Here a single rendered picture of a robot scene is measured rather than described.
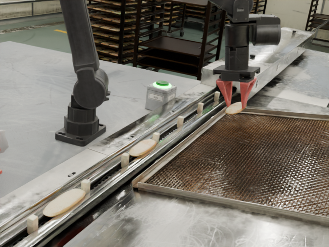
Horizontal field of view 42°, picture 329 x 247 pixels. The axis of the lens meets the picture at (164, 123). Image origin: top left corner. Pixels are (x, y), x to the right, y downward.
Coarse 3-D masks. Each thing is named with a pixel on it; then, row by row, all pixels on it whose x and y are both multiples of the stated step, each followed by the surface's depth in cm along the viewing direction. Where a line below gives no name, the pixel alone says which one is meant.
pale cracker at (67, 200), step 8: (72, 192) 79; (80, 192) 79; (56, 200) 76; (64, 200) 76; (72, 200) 76; (80, 200) 78; (48, 208) 73; (56, 208) 74; (64, 208) 74; (48, 216) 72
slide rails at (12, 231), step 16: (208, 96) 141; (192, 112) 126; (160, 128) 112; (160, 144) 103; (112, 160) 93; (96, 176) 86; (112, 176) 87; (64, 192) 80; (16, 224) 70; (48, 224) 71; (0, 240) 66
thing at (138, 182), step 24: (216, 120) 110; (240, 120) 110; (264, 120) 109; (288, 120) 108; (312, 120) 107; (216, 144) 95; (240, 144) 94; (264, 144) 94; (288, 144) 93; (312, 144) 92; (192, 168) 83; (216, 168) 83; (264, 168) 82; (168, 192) 73; (192, 192) 71; (216, 192) 74; (264, 192) 72; (288, 192) 72; (312, 192) 72; (288, 216) 64; (312, 216) 63
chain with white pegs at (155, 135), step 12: (324, 24) 342; (216, 96) 139; (204, 108) 132; (180, 120) 115; (156, 132) 104; (168, 132) 112; (120, 168) 93; (84, 180) 81; (36, 216) 69; (36, 228) 69
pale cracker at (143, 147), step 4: (144, 140) 102; (148, 140) 103; (152, 140) 103; (140, 144) 100; (144, 144) 100; (148, 144) 100; (152, 144) 101; (132, 148) 98; (136, 148) 98; (140, 148) 98; (144, 148) 98; (148, 148) 99; (132, 152) 96; (136, 152) 96; (140, 152) 97; (144, 152) 97; (136, 156) 96
